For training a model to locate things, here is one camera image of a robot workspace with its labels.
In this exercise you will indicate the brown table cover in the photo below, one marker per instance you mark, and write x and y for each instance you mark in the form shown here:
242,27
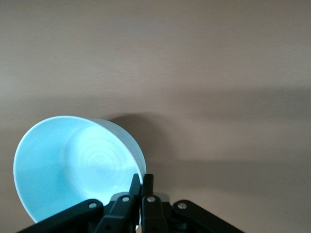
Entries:
194,60

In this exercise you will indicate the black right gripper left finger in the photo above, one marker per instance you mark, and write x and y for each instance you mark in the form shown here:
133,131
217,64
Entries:
116,213

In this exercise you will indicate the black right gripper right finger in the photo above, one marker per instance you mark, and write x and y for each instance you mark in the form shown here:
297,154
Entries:
151,216

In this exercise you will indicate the blue bowl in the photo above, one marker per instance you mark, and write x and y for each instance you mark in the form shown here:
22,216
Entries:
60,165

